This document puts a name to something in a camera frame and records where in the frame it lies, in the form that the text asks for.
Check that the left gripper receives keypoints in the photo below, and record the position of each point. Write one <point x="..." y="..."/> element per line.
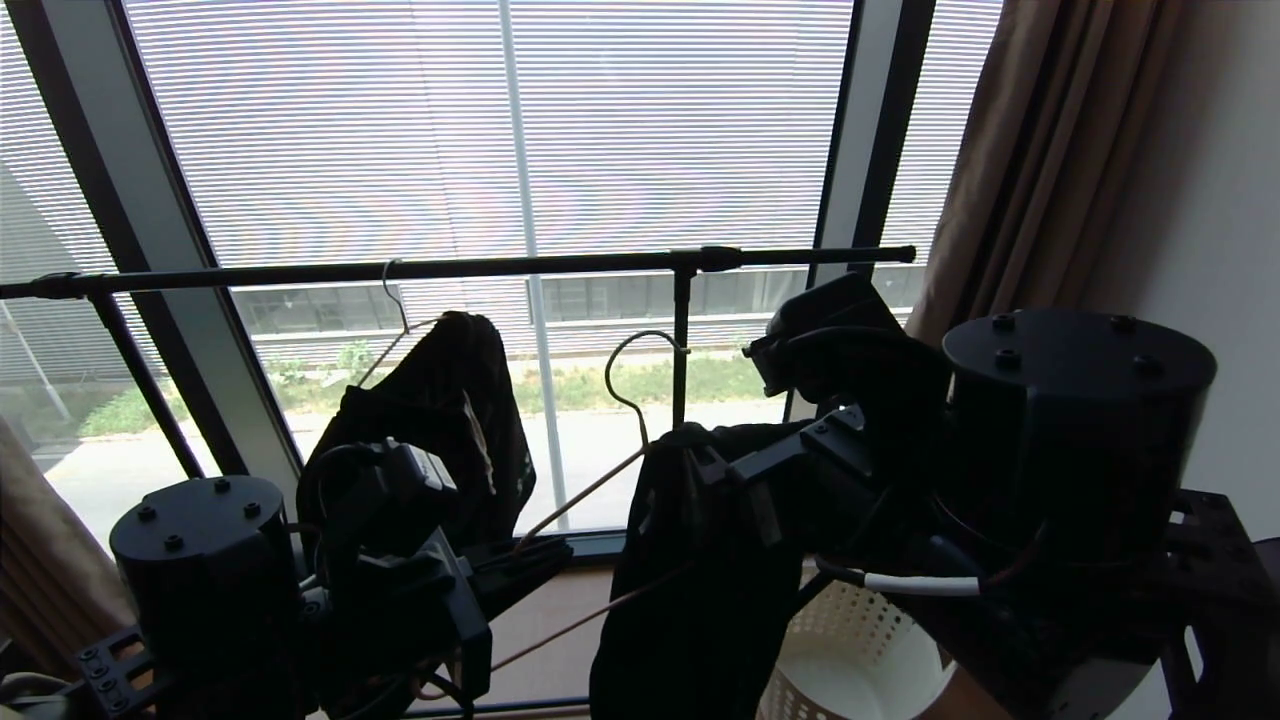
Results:
<point x="410" y="620"/>

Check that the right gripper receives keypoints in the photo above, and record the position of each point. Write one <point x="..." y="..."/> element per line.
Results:
<point x="810" y="480"/>

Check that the black garment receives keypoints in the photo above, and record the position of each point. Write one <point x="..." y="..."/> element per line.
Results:
<point x="420" y="420"/>
<point x="690" y="600"/>

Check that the pink clothes hanger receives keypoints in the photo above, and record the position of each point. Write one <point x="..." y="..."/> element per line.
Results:
<point x="403" y="320"/>
<point x="607" y="378"/>

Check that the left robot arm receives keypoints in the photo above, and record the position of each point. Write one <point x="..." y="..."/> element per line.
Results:
<point x="200" y="580"/>

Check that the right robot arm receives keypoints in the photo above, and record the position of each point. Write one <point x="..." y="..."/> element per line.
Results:
<point x="1070" y="450"/>

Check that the white laundry basket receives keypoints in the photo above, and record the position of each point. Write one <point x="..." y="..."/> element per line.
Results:
<point x="850" y="660"/>

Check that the black clothes rack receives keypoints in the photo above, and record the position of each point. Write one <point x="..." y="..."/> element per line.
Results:
<point x="500" y="266"/>

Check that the brown curtain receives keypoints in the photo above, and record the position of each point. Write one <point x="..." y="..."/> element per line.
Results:
<point x="1030" y="150"/>
<point x="50" y="560"/>

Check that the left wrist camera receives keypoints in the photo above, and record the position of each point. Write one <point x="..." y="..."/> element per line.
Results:
<point x="420" y="480"/>

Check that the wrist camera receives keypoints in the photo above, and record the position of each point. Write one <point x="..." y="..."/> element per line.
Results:
<point x="420" y="480"/>
<point x="830" y="320"/>

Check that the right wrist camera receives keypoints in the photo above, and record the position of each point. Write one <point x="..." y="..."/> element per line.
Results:
<point x="830" y="320"/>

